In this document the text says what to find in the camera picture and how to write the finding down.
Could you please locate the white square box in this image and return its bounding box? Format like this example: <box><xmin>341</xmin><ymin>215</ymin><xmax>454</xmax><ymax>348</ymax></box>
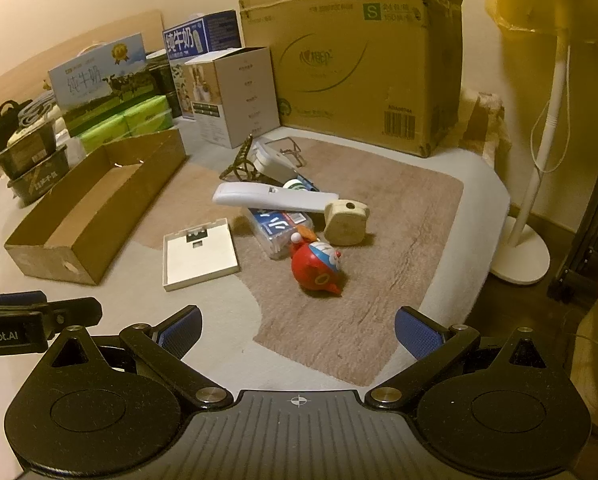
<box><xmin>162</xmin><ymin>218</ymin><xmax>239</xmax><ymax>292</ymax></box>

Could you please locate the grey folded cloth stack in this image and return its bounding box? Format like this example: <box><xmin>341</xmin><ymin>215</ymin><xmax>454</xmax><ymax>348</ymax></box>
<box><xmin>18</xmin><ymin>90</ymin><xmax>60</xmax><ymax>129</ymax></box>

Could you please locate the beige brown rug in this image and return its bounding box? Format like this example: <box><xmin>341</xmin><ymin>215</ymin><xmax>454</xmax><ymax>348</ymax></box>
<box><xmin>129</xmin><ymin>136</ymin><xmax>465</xmax><ymax>388</ymax></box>

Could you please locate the black bag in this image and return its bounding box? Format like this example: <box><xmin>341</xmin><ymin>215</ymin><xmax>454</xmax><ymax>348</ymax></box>
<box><xmin>0</xmin><ymin>100</ymin><xmax>31</xmax><ymax>152</ymax></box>

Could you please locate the shallow cardboard tray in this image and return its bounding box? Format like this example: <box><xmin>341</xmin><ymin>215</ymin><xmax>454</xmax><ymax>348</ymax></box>
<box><xmin>4</xmin><ymin>129</ymin><xmax>186</xmax><ymax>285</ymax></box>

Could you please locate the white remote control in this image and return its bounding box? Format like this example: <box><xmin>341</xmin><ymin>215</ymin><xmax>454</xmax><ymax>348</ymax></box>
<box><xmin>212</xmin><ymin>182</ymin><xmax>339</xmax><ymax>212</ymax></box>

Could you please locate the white beige product box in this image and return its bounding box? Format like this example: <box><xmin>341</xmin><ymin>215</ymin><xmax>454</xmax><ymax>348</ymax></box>
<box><xmin>184</xmin><ymin>47</ymin><xmax>281</xmax><ymax>148</ymax></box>

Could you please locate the green white small bottle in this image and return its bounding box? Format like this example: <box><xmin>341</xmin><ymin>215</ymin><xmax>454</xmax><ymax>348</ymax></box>
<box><xmin>283</xmin><ymin>178</ymin><xmax>310</xmax><ymax>191</ymax></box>

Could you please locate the blue floss pick box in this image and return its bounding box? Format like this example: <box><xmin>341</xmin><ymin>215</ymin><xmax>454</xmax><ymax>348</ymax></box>
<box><xmin>241</xmin><ymin>208</ymin><xmax>313</xmax><ymax>260</ymax></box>

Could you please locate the white grey charger adapter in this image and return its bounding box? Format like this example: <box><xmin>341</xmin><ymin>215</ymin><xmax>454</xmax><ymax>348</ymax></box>
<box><xmin>248</xmin><ymin>140</ymin><xmax>298</xmax><ymax>184</ymax></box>

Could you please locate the upper black food tub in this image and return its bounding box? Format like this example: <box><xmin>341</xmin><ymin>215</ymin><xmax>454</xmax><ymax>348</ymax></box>
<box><xmin>0</xmin><ymin>120</ymin><xmax>56</xmax><ymax>180</ymax></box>

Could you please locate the red Doraemon toy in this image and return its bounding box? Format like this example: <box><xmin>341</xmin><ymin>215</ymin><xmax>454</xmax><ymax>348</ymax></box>
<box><xmin>290</xmin><ymin>226</ymin><xmax>343</xmax><ymax>296</ymax></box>

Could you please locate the metal wire clip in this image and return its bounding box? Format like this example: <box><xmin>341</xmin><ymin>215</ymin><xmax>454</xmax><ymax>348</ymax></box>
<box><xmin>267</xmin><ymin>136</ymin><xmax>307</xmax><ymax>168</ymax></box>

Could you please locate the large cardboard box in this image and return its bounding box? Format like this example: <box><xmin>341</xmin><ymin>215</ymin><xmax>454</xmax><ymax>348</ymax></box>
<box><xmin>238</xmin><ymin>0</ymin><xmax>463</xmax><ymax>157</ymax></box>

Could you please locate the blue milk carton box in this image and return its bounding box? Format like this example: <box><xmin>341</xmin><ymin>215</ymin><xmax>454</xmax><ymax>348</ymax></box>
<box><xmin>162</xmin><ymin>10</ymin><xmax>241</xmax><ymax>119</ymax></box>

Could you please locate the cream wall plug adapter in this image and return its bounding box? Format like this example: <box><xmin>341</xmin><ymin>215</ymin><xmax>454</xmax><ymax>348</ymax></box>
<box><xmin>324</xmin><ymin>200</ymin><xmax>369</xmax><ymax>246</ymax></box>

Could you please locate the green tissue pack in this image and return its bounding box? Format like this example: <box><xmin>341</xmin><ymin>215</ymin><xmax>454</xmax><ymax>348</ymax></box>
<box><xmin>77</xmin><ymin>96</ymin><xmax>173</xmax><ymax>153</ymax></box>

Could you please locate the green pasture milk box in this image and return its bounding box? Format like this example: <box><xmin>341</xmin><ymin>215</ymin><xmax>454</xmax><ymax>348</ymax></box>
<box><xmin>49</xmin><ymin>34</ymin><xmax>157</xmax><ymax>136</ymax></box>

